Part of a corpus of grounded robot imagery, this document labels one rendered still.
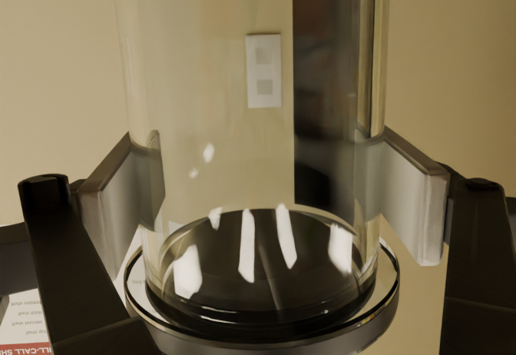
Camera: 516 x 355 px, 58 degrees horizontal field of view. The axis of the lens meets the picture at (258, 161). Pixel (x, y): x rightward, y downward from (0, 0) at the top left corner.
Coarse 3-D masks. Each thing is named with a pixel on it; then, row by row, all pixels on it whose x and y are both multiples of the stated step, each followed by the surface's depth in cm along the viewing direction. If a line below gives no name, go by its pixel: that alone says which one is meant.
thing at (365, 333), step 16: (128, 304) 16; (144, 320) 15; (384, 320) 16; (160, 336) 15; (352, 336) 15; (368, 336) 15; (176, 352) 15; (192, 352) 14; (208, 352) 14; (224, 352) 14; (240, 352) 14; (256, 352) 14; (272, 352) 14; (288, 352) 14; (304, 352) 14; (320, 352) 14; (336, 352) 14
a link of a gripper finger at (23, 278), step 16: (16, 224) 12; (0, 240) 12; (16, 240) 12; (0, 256) 11; (16, 256) 12; (0, 272) 12; (16, 272) 12; (32, 272) 12; (0, 288) 12; (16, 288) 12; (32, 288) 12
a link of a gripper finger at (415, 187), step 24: (384, 144) 17; (408, 144) 16; (384, 168) 17; (408, 168) 14; (432, 168) 13; (384, 192) 17; (408, 192) 14; (432, 192) 13; (384, 216) 17; (408, 216) 14; (432, 216) 13; (408, 240) 15; (432, 240) 14; (432, 264) 14
